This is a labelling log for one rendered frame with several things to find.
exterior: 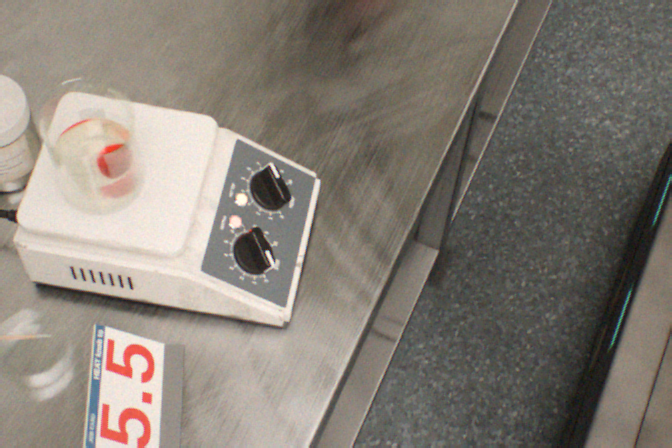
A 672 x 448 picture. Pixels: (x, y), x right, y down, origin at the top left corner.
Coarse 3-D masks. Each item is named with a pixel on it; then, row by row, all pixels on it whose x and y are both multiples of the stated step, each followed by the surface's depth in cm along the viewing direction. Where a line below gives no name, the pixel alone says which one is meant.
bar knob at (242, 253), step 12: (252, 228) 85; (240, 240) 85; (252, 240) 85; (264, 240) 85; (240, 252) 85; (252, 252) 85; (264, 252) 85; (240, 264) 85; (252, 264) 85; (264, 264) 85
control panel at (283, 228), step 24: (240, 144) 89; (240, 168) 88; (288, 168) 91; (240, 192) 87; (216, 216) 86; (240, 216) 87; (264, 216) 88; (288, 216) 89; (216, 240) 85; (288, 240) 88; (216, 264) 84; (288, 264) 87; (240, 288) 84; (264, 288) 86; (288, 288) 87
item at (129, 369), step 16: (112, 336) 84; (112, 352) 84; (128, 352) 84; (144, 352) 85; (112, 368) 83; (128, 368) 84; (144, 368) 85; (112, 384) 82; (128, 384) 83; (144, 384) 84; (112, 400) 82; (128, 400) 83; (144, 400) 84; (112, 416) 81; (128, 416) 82; (144, 416) 83; (112, 432) 81; (128, 432) 82; (144, 432) 83
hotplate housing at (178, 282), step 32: (224, 160) 88; (288, 160) 92; (32, 256) 85; (64, 256) 84; (96, 256) 84; (128, 256) 83; (192, 256) 84; (96, 288) 87; (128, 288) 86; (160, 288) 85; (192, 288) 84; (224, 288) 84; (256, 320) 87; (288, 320) 87
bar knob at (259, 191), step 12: (264, 168) 88; (276, 168) 88; (252, 180) 88; (264, 180) 88; (276, 180) 87; (252, 192) 88; (264, 192) 88; (276, 192) 88; (288, 192) 88; (264, 204) 88; (276, 204) 88
